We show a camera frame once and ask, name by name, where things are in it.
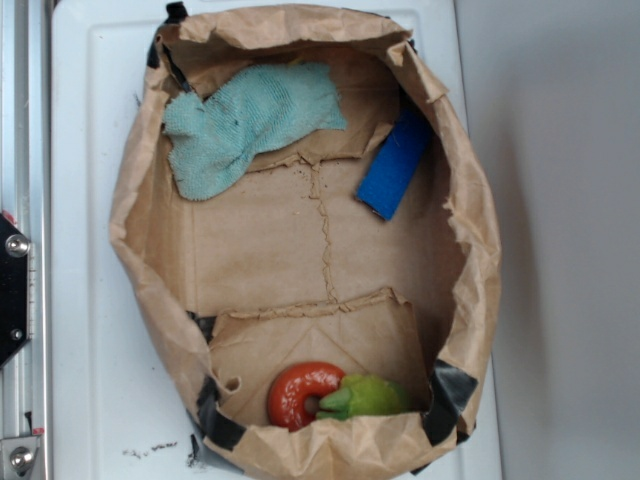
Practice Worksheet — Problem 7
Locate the light blue terry cloth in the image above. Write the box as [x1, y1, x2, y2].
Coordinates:
[163, 62, 347, 201]

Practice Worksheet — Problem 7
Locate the brown paper bag tray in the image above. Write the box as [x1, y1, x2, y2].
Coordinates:
[110, 3, 501, 479]

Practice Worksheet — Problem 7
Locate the blue rectangular block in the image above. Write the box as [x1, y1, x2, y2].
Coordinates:
[356, 108, 433, 221]

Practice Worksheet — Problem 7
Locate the green plush toy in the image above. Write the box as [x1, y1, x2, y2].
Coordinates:
[316, 374, 411, 420]

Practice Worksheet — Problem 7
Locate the orange glazed ring toy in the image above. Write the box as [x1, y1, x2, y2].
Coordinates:
[267, 361, 345, 432]

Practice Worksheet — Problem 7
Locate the black bracket plate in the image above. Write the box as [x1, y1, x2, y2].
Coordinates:
[0, 210, 31, 367]

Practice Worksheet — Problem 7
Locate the aluminium frame rail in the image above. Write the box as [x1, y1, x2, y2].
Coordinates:
[1, 1, 54, 479]

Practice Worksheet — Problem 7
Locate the metal corner bracket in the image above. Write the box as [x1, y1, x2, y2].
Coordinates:
[1, 436, 43, 480]

